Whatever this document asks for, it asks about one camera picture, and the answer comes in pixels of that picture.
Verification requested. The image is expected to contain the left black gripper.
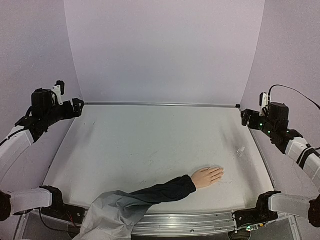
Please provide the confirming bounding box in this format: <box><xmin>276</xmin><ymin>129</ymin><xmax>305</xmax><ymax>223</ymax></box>
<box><xmin>44</xmin><ymin>97</ymin><xmax>85</xmax><ymax>126</ymax></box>

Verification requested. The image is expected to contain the clear nail polish bottle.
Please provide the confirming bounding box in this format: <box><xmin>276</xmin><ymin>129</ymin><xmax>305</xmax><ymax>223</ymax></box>
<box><xmin>236</xmin><ymin>146</ymin><xmax>246</xmax><ymax>157</ymax></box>

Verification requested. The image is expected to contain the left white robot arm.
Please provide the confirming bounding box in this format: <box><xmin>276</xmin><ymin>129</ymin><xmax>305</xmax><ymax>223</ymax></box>
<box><xmin>0</xmin><ymin>80</ymin><xmax>85</xmax><ymax>222</ymax></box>

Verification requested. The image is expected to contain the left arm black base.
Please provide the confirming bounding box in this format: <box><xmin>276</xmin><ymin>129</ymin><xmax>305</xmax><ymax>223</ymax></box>
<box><xmin>39</xmin><ymin>185</ymin><xmax>86</xmax><ymax>237</ymax></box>

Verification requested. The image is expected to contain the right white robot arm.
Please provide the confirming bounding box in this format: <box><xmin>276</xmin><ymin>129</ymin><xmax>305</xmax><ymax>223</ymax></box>
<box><xmin>236</xmin><ymin>102</ymin><xmax>320</xmax><ymax>228</ymax></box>

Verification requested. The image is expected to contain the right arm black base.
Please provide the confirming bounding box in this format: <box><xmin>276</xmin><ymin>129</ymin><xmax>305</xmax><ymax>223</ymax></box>
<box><xmin>232</xmin><ymin>191</ymin><xmax>281</xmax><ymax>229</ymax></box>

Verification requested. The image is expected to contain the mannequin hand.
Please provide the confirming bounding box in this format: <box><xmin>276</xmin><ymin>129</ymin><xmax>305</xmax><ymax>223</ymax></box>
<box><xmin>191</xmin><ymin>167</ymin><xmax>224</xmax><ymax>190</ymax></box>

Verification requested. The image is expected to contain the black and grey sleeve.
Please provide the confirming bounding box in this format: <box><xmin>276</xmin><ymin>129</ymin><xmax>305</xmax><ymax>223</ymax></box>
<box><xmin>75</xmin><ymin>175</ymin><xmax>196</xmax><ymax>240</ymax></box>

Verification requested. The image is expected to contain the aluminium table back rail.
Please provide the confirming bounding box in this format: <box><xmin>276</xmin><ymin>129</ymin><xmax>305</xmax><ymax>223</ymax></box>
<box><xmin>84</xmin><ymin>102</ymin><xmax>241</xmax><ymax>109</ymax></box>

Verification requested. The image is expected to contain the aluminium table rail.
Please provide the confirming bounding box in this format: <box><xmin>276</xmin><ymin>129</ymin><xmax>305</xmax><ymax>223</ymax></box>
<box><xmin>84</xmin><ymin>102</ymin><xmax>241</xmax><ymax>109</ymax></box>
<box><xmin>22</xmin><ymin>209</ymin><xmax>296</xmax><ymax>237</ymax></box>

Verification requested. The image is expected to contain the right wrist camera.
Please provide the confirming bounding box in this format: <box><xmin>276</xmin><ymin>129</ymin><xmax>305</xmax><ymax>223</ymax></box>
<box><xmin>259</xmin><ymin>92</ymin><xmax>270</xmax><ymax>117</ymax></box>

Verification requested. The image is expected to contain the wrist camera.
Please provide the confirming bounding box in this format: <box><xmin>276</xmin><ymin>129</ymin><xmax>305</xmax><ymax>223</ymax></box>
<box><xmin>52</xmin><ymin>80</ymin><xmax>65</xmax><ymax>106</ymax></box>
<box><xmin>259</xmin><ymin>92</ymin><xmax>270</xmax><ymax>117</ymax></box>

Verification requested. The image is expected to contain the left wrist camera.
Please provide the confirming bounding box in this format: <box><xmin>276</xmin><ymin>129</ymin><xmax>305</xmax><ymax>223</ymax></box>
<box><xmin>52</xmin><ymin>80</ymin><xmax>65</xmax><ymax>106</ymax></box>

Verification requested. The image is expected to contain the right black camera cable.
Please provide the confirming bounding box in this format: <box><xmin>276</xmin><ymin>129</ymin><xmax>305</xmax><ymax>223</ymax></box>
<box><xmin>268</xmin><ymin>84</ymin><xmax>320</xmax><ymax>110</ymax></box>

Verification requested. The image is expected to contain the aluminium table front rail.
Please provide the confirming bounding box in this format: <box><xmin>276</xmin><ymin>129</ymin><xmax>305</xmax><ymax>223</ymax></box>
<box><xmin>22</xmin><ymin>209</ymin><xmax>296</xmax><ymax>237</ymax></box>

